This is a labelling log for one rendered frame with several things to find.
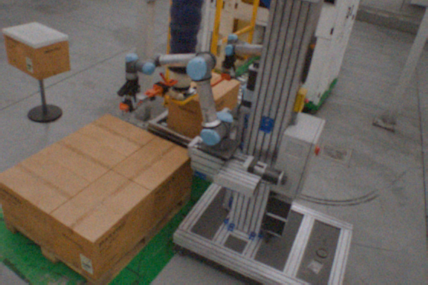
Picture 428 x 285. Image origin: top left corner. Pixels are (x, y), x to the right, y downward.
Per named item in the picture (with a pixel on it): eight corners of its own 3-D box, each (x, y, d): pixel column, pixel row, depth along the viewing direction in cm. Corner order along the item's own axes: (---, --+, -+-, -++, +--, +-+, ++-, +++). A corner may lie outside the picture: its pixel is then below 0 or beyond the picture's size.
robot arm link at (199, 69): (228, 137, 232) (213, 51, 211) (218, 148, 220) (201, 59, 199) (212, 136, 238) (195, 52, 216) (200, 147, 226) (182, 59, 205)
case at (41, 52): (8, 63, 405) (1, 28, 384) (39, 54, 435) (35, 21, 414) (38, 81, 379) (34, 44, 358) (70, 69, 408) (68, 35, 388)
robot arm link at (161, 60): (221, 46, 220) (154, 50, 242) (213, 52, 211) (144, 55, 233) (224, 65, 224) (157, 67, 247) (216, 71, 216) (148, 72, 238)
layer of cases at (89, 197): (108, 147, 376) (107, 113, 355) (191, 188, 339) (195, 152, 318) (3, 215, 283) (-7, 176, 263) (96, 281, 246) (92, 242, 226)
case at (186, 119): (200, 105, 389) (204, 69, 369) (234, 118, 374) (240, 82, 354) (166, 128, 343) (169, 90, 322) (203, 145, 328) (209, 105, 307)
